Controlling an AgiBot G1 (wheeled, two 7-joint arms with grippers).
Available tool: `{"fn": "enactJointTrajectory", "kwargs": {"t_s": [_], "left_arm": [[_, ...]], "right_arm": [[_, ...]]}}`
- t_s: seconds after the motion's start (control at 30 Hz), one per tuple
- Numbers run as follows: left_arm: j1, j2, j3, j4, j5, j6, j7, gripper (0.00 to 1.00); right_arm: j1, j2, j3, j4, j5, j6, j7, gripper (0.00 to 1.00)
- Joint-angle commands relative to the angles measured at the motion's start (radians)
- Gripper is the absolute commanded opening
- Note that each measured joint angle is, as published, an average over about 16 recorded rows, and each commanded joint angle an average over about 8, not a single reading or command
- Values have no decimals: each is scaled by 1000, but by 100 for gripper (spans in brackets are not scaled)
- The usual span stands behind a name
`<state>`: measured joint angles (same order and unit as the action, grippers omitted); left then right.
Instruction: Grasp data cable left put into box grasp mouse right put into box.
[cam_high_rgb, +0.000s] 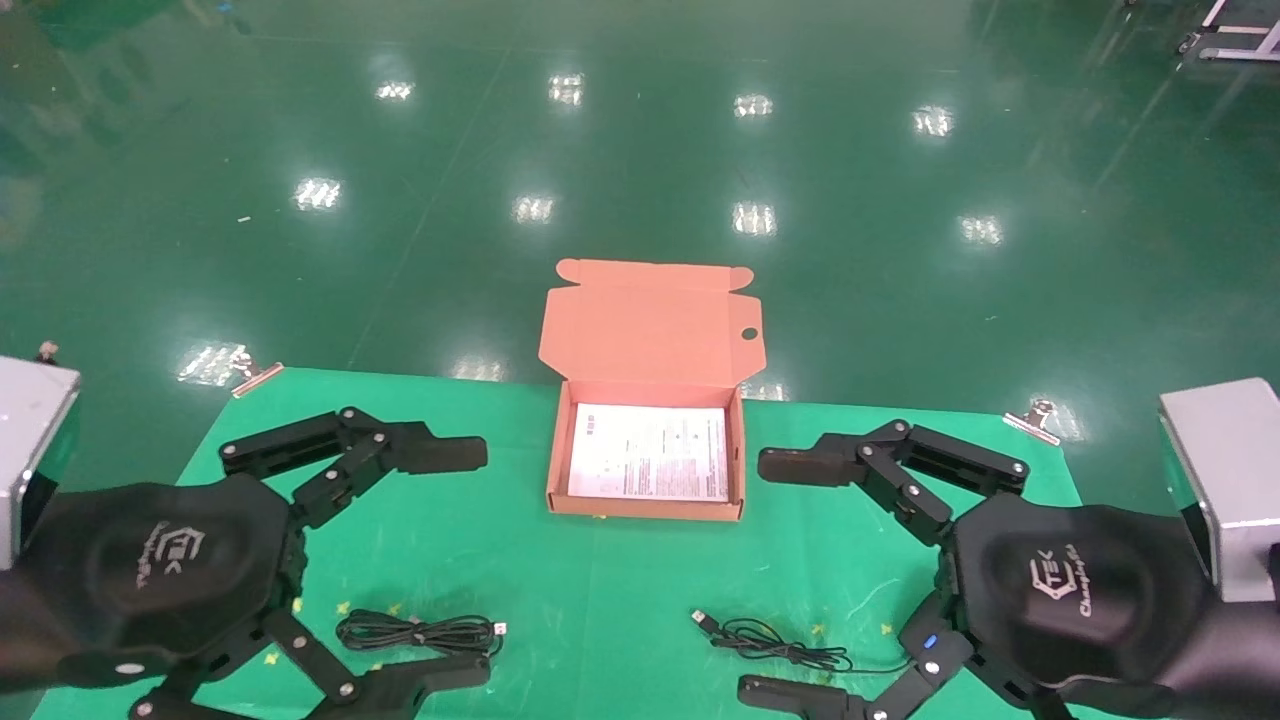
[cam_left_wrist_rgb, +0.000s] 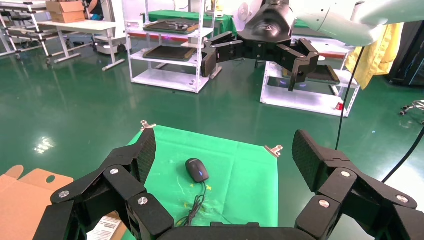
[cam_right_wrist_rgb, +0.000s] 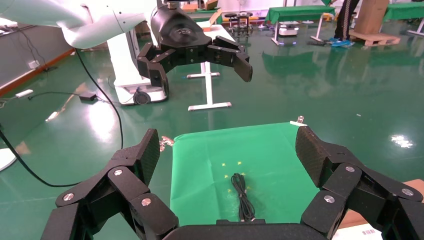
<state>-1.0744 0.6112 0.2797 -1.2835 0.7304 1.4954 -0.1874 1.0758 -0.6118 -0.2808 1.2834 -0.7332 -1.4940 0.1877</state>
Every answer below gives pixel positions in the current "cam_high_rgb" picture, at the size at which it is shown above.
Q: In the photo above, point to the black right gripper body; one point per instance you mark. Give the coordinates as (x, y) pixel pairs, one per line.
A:
(1080, 600)

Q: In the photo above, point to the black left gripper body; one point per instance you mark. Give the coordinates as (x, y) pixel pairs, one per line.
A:
(150, 570)

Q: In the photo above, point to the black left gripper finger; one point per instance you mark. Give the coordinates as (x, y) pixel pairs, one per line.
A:
(400, 685)
(380, 445)

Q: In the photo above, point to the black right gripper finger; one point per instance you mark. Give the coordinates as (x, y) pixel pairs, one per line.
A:
(900, 690)
(880, 465)

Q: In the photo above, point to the brown cardboard box with lid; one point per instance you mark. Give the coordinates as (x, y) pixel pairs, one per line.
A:
(650, 340)

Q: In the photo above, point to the metal binder clip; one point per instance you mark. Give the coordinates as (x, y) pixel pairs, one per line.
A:
(1035, 420)
(255, 375)

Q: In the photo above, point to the white printed instruction sheet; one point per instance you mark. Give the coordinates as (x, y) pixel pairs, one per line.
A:
(650, 452)

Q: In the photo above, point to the green table cloth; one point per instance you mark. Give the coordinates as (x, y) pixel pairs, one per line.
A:
(620, 580)

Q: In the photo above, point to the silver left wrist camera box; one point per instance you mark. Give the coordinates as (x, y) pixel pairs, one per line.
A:
(35, 450)

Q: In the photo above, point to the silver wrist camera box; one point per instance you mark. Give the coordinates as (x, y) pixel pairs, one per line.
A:
(35, 450)
(1230, 480)

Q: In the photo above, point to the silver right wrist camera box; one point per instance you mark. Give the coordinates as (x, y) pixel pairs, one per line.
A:
(1230, 480)

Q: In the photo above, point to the white wheeled cart frame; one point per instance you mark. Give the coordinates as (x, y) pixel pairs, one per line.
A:
(1235, 45)

